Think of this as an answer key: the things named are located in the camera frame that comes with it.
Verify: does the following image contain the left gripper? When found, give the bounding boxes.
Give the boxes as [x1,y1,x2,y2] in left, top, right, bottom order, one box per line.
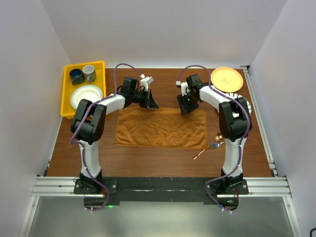
[130,88,158,109]

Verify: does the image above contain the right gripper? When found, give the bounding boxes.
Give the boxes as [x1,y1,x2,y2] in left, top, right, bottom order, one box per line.
[177,91,199,116]

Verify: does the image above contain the brown cloth napkin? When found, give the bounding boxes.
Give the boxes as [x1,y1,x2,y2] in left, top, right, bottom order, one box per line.
[115,107,208,150]

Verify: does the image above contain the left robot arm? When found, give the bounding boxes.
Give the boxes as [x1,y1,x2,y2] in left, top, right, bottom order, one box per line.
[70,75,158,194]

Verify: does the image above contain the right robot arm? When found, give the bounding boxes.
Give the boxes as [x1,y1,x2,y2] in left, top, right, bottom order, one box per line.
[176,74,252,194]

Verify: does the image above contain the yellow plate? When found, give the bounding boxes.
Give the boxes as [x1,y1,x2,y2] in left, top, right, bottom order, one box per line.
[211,67,243,93]

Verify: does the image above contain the black striped white plate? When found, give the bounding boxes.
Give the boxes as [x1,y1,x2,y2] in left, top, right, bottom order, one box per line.
[225,92,252,115]

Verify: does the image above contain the rose gold spoon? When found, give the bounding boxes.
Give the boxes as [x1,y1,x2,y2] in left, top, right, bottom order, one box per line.
[193,133,224,160]

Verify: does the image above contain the iridescent fork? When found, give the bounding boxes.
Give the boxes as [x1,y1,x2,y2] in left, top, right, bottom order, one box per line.
[209,141,225,149]

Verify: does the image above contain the white bowl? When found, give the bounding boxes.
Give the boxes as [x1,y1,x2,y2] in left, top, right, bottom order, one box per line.
[70,85,103,110]

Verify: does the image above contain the grey mug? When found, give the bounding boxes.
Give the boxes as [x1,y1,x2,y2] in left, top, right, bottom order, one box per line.
[82,65,96,82]

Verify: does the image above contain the dark blue mug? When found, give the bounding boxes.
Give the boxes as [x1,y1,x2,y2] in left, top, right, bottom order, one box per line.
[69,69,85,85]

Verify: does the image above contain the yellow plastic tray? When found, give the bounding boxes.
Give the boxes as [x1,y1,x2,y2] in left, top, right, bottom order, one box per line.
[61,61,106,119]

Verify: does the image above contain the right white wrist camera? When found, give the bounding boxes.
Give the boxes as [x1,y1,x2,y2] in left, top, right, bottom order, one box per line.
[176,80,190,96]

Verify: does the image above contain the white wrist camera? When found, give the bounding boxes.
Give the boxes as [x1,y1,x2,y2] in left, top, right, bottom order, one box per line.
[176,80,190,96]
[140,74,154,91]

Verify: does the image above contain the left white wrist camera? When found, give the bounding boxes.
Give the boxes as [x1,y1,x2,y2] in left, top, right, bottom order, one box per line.
[140,74,154,91]

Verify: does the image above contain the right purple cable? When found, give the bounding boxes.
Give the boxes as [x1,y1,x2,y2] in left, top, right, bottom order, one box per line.
[176,64,249,212]

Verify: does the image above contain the purple cable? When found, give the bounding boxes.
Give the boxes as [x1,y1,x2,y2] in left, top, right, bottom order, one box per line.
[176,64,249,212]
[69,63,146,211]

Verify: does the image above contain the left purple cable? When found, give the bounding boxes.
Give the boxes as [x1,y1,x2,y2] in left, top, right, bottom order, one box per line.
[69,63,146,211]

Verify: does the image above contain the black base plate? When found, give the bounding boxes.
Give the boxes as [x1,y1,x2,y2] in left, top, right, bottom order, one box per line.
[73,177,249,210]

